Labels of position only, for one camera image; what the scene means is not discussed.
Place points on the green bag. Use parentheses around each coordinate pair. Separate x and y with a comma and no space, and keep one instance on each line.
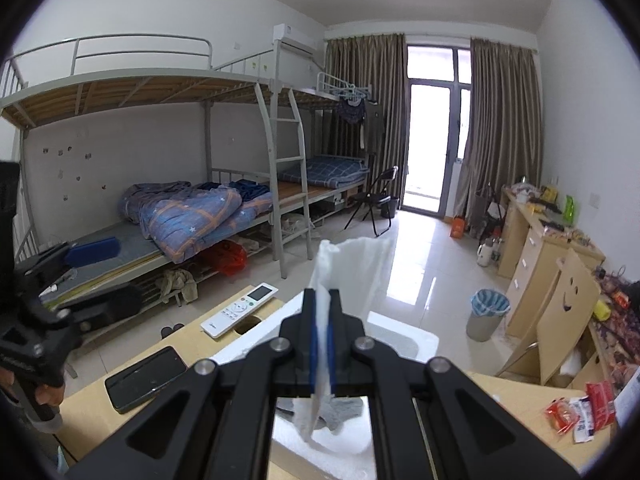
(570,210)

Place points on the glass balcony door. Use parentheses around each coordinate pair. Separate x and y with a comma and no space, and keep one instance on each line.
(430,135)

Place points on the patterned tablecloth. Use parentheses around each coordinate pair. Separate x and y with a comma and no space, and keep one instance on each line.
(617,330)

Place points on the black folding chair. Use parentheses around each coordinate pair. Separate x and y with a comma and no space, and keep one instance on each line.
(385,177)

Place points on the hanging dark clothes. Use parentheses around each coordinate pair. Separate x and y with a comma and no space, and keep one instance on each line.
(352,112)

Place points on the white foam box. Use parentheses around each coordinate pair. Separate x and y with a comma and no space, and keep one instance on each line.
(395,340)

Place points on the beige cloth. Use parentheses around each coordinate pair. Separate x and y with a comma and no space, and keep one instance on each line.
(177,285)

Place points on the red snack packet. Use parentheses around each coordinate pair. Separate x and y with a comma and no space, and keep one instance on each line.
(601,405)
(562,416)

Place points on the white thermos jug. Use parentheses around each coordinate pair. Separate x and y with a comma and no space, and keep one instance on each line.
(484,255)

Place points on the grey cloth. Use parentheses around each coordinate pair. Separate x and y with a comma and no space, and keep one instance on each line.
(345,410)

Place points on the black bucket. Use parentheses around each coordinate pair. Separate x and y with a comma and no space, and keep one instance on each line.
(391,206)

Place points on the red plastic bag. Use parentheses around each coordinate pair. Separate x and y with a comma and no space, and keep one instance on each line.
(225,257)

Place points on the orange bag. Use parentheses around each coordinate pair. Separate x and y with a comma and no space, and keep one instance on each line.
(458,227)

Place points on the yellow packet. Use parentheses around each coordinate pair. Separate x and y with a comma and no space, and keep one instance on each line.
(602,311)

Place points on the wooden smiley chair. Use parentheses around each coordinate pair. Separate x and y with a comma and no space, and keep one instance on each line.
(560,330)

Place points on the wooden desk with drawers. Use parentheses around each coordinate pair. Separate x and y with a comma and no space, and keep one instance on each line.
(530,255)

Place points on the white snack packet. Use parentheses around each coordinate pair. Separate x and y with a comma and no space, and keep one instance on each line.
(582,427)

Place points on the white remote control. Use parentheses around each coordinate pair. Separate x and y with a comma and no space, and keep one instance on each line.
(240,310)

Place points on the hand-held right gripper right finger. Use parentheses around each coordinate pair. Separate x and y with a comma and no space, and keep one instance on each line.
(346,355)

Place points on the white air conditioner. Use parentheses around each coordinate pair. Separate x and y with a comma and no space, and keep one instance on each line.
(295,40)

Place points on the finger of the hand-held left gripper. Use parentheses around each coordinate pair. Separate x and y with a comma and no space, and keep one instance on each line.
(110,302)
(95,251)

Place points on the person's left hand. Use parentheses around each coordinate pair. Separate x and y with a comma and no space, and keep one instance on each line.
(47,396)

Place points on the brown curtain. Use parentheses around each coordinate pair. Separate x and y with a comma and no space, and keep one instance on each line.
(500,135)
(390,110)

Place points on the blue plaid bedding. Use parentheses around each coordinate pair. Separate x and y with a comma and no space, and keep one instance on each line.
(325,170)

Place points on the grey mattress pad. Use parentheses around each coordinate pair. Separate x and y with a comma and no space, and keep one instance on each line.
(127,242)

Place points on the navy clothes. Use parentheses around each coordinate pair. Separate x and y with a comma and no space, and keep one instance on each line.
(245,187)

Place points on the blue patterned quilt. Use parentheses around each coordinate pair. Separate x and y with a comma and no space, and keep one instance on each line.
(190,220)

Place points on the black smartphone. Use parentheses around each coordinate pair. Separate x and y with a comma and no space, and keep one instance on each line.
(145,380)

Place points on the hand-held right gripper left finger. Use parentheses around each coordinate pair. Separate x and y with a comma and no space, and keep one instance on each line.
(311,332)

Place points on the grey metal bunk bed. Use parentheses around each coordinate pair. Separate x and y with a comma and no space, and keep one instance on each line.
(275,110)

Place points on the grey trash bin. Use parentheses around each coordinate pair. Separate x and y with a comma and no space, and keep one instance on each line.
(486,317)

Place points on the black shoes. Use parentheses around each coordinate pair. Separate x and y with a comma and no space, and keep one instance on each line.
(172,331)

